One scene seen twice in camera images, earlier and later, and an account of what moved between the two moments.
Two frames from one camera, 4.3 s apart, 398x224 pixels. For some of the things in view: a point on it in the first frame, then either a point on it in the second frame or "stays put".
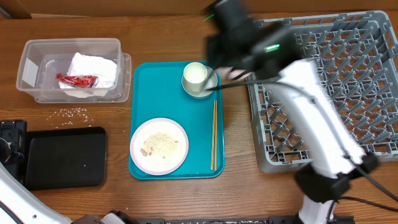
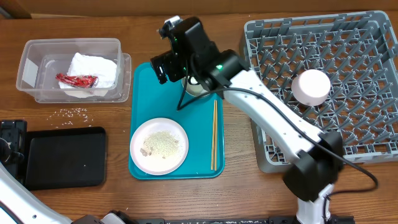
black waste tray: [66, 158] stays put
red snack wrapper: [79, 81] stays put
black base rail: [272, 219] stays put
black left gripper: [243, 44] -> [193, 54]
